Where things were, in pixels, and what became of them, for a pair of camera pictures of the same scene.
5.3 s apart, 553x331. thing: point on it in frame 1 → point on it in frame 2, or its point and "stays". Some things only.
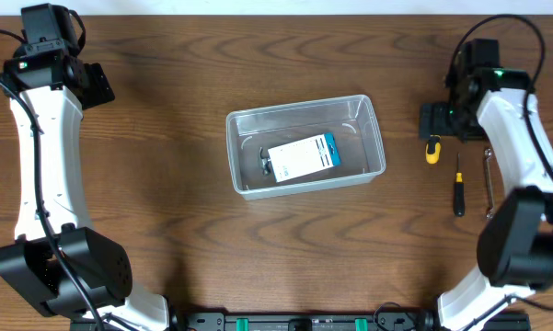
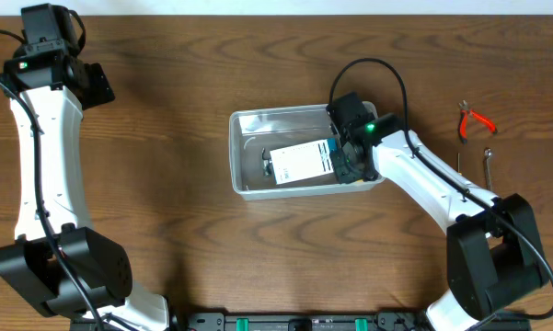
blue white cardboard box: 303,157 stays
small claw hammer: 265,161 stays
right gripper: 435,111 → 342,174
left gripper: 94,89 stays
